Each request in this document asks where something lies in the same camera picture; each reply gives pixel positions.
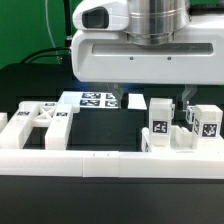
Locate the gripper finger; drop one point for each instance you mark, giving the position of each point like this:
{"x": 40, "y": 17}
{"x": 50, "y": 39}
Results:
{"x": 187, "y": 94}
{"x": 120, "y": 95}

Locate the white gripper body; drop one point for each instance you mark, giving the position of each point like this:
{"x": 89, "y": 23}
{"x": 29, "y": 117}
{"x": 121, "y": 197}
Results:
{"x": 195, "y": 57}

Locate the white chair seat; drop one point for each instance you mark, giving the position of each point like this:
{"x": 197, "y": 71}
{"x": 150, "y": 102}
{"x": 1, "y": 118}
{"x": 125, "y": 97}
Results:
{"x": 180, "y": 140}

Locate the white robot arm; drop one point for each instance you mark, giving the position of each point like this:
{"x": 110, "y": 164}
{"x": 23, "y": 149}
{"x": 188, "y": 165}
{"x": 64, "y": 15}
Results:
{"x": 148, "y": 42}

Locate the white sheet with markers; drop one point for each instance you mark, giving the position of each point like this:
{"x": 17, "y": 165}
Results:
{"x": 102, "y": 100}

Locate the white U-shaped obstacle fence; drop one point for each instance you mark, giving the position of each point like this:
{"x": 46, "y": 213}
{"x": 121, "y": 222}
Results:
{"x": 34, "y": 160}

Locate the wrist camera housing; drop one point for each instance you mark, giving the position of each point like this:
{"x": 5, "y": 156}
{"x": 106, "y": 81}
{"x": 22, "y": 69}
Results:
{"x": 97, "y": 15}

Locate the white chair back frame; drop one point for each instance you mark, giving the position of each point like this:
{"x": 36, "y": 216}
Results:
{"x": 55, "y": 117}

